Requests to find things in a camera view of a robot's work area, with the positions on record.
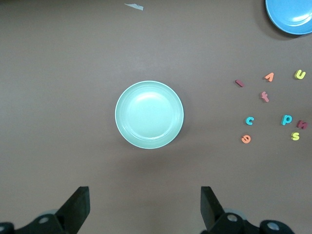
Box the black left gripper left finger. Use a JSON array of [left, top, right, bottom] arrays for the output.
[[0, 186, 91, 234]]

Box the green plate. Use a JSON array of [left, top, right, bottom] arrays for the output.
[[115, 80, 185, 150]]

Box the blue plate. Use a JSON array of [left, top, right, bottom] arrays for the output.
[[265, 0, 312, 36]]

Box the small white paper scrap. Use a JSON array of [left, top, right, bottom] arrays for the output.
[[124, 3, 144, 11]]

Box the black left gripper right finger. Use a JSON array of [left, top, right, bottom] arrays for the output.
[[200, 186, 297, 234]]

